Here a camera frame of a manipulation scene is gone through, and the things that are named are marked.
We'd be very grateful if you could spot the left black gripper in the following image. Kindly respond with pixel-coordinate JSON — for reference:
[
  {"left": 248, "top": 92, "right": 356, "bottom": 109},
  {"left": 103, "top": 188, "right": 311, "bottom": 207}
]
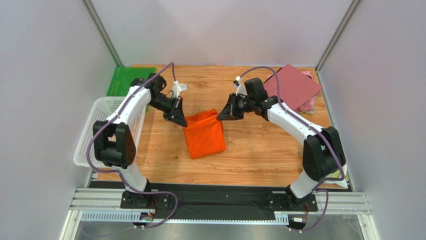
[{"left": 148, "top": 94, "right": 188, "bottom": 128}]

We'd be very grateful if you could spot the orange t shirt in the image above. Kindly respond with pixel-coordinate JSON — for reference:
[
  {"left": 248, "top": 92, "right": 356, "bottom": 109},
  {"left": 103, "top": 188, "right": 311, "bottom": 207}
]
[{"left": 183, "top": 108, "right": 227, "bottom": 159}]

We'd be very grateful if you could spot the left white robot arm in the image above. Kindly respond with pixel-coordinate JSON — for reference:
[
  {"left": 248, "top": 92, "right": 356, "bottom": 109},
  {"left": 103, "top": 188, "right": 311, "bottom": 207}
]
[{"left": 89, "top": 73, "right": 188, "bottom": 194}]

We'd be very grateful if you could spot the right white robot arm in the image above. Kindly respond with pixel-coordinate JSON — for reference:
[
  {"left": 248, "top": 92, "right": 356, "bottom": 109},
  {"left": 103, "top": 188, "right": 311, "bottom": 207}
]
[{"left": 217, "top": 76, "right": 347, "bottom": 201}]

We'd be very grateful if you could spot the green cutting mat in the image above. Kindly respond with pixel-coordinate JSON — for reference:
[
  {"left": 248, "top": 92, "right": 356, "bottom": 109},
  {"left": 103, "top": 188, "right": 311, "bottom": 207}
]
[{"left": 106, "top": 66, "right": 157, "bottom": 97}]

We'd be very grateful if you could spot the folded maroon t shirt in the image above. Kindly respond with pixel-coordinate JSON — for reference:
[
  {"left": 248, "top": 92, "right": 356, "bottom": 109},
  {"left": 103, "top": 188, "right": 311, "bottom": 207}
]
[{"left": 262, "top": 63, "right": 323, "bottom": 112}]

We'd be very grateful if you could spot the white plastic basket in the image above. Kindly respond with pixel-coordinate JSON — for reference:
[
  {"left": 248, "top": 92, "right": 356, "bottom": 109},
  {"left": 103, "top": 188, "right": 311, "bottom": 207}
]
[{"left": 73, "top": 96, "right": 147, "bottom": 168}]

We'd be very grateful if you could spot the green picture book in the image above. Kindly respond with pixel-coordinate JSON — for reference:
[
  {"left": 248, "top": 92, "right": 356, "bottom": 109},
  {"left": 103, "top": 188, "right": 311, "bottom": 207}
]
[{"left": 324, "top": 164, "right": 349, "bottom": 189}]

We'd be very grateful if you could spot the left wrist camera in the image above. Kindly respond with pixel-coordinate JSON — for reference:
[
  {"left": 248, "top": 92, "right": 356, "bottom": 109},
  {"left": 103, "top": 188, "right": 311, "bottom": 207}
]
[{"left": 171, "top": 80, "right": 188, "bottom": 98}]

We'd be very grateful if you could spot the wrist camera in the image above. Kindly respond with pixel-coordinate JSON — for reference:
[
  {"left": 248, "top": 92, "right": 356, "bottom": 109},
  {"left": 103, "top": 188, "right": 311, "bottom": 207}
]
[
  {"left": 232, "top": 76, "right": 247, "bottom": 96},
  {"left": 171, "top": 80, "right": 188, "bottom": 98}
]

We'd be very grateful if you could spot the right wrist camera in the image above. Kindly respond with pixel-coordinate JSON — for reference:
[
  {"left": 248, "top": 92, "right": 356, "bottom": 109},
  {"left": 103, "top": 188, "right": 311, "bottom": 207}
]
[{"left": 232, "top": 76, "right": 247, "bottom": 96}]

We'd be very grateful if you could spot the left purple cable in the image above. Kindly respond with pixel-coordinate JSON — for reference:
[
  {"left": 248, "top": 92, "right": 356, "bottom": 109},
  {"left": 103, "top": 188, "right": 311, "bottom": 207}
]
[{"left": 85, "top": 61, "right": 179, "bottom": 231}]

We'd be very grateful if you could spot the purple cable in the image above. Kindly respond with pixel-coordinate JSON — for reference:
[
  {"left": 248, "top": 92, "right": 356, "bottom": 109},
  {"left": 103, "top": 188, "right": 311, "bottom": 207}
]
[
  {"left": 85, "top": 61, "right": 179, "bottom": 231},
  {"left": 237, "top": 66, "right": 347, "bottom": 233}
]

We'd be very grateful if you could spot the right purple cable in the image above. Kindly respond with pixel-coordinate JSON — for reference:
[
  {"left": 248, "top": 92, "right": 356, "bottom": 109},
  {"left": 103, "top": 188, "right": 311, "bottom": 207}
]
[{"left": 237, "top": 66, "right": 347, "bottom": 233}]

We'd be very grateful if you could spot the aluminium frame rail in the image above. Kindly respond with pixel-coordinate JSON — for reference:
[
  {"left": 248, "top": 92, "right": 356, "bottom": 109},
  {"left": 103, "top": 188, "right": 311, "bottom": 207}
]
[{"left": 60, "top": 186, "right": 379, "bottom": 240}]

